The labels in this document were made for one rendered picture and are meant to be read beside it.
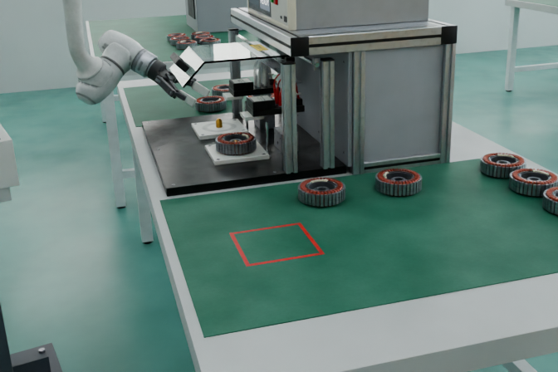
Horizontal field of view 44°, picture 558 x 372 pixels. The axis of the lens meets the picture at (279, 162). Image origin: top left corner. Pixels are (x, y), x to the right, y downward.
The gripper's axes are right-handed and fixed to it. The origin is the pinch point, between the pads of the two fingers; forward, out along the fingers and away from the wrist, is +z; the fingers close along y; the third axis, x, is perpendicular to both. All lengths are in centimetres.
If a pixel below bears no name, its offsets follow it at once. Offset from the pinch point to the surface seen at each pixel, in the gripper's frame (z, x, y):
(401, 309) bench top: 75, 38, 120
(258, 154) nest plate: 34, 19, 55
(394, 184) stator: 67, 38, 70
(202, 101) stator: 2.6, 0.9, 4.3
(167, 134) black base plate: 5.2, 0.4, 38.7
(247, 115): 26, 25, 52
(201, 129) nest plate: 13.3, 6.5, 35.7
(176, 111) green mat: -3.9, -7.1, 5.4
